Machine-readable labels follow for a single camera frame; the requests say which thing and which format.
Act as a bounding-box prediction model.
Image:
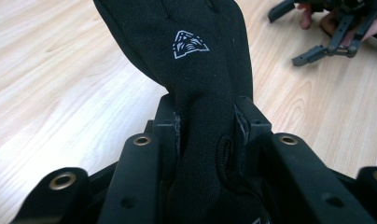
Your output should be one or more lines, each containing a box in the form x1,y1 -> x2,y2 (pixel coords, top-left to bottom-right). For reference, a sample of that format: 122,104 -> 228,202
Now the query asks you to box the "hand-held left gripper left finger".
145,92 -> 182,180

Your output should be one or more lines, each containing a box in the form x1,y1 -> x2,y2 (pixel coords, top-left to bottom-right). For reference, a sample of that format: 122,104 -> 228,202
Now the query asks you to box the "black glove with white print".
92,0 -> 272,224

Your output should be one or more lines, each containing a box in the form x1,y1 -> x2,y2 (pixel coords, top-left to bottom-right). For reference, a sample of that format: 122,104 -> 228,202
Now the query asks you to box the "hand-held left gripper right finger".
232,95 -> 273,175

